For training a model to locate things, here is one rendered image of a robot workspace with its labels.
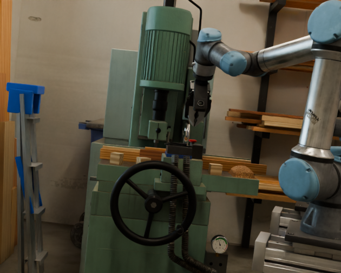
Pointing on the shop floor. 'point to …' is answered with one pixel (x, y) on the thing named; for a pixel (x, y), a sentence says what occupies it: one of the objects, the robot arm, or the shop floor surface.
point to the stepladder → (27, 173)
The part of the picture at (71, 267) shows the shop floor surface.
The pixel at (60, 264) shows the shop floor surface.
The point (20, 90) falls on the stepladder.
